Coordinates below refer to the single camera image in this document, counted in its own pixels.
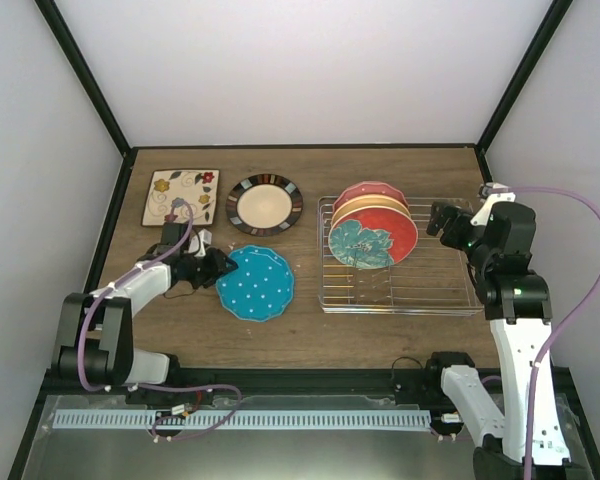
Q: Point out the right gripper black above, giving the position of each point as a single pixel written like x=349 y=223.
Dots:
x=451 y=237

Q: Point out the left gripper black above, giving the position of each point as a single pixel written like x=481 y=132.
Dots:
x=218 y=268

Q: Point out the blue polka dot plate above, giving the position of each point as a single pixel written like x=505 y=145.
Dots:
x=260 y=288

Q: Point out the red plate teal flower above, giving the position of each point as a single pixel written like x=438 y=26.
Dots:
x=373 y=238

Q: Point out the pink polka dot plate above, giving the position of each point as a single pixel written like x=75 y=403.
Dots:
x=370 y=188

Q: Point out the black rimmed round plate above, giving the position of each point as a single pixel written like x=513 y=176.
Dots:
x=264 y=205

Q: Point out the square floral plate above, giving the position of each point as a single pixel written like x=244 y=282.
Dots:
x=180 y=194

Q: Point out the yellow round plate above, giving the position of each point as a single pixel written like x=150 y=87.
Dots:
x=369 y=201

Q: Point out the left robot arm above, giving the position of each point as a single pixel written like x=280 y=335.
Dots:
x=94 y=343

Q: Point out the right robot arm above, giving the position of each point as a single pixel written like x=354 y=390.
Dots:
x=522 y=439

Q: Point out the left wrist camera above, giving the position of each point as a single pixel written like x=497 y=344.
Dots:
x=200 y=240

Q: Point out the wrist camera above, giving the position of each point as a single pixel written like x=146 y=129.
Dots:
x=491 y=193
x=200 y=240

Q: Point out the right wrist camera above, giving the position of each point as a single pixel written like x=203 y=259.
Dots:
x=491 y=193

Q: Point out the wire dish rack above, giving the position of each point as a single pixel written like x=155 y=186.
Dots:
x=432 y=280

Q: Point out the black frame rail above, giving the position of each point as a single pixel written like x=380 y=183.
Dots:
x=419 y=386

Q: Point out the white slotted cable duct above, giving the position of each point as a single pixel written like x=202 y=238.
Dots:
x=382 y=420

